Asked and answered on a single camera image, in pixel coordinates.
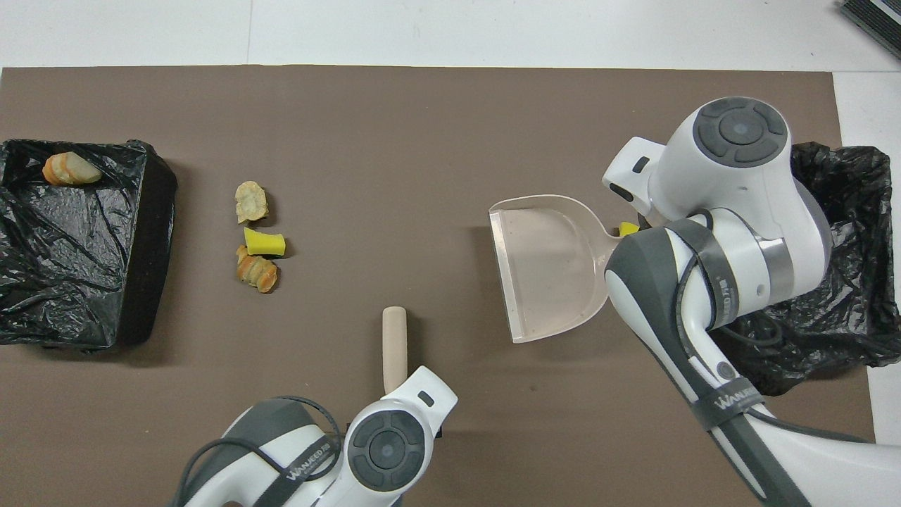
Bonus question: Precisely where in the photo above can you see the beige plastic dustpan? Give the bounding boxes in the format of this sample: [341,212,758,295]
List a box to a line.
[489,194,629,345]

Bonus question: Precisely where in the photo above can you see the beige hand brush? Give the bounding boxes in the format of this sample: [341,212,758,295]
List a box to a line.
[382,306,410,395]

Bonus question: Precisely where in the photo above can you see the orange croissant piece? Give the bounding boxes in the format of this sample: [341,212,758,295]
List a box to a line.
[235,244,279,294]

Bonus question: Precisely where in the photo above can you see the pale bread chunk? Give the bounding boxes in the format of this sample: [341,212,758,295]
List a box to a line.
[234,180,270,225]

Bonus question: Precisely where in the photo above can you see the black bag-lined bin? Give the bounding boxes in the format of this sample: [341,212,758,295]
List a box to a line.
[707,141,901,397]
[0,138,179,353]

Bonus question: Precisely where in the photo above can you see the brown table mat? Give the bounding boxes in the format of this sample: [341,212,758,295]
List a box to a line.
[0,65,884,507]

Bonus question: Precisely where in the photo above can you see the orange white bread slice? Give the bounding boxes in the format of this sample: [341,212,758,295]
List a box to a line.
[42,151,104,187]

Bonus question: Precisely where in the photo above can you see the black ribbed object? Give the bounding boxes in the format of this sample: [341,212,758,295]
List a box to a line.
[836,0,901,61]

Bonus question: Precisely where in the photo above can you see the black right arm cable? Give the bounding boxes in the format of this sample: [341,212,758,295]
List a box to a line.
[672,208,877,446]

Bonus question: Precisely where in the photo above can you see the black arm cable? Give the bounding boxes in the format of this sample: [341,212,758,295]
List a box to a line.
[672,208,877,446]
[171,396,346,507]

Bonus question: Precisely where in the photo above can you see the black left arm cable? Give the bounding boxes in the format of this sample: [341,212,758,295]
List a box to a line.
[171,396,346,507]

